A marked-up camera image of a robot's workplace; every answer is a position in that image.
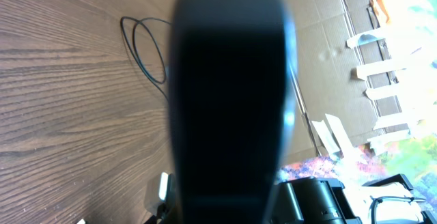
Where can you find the Samsung Galaxy smartphone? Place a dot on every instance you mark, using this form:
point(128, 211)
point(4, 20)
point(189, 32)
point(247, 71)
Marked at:
point(231, 106)

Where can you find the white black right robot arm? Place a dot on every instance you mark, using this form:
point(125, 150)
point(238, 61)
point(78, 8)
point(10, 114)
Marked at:
point(330, 201)

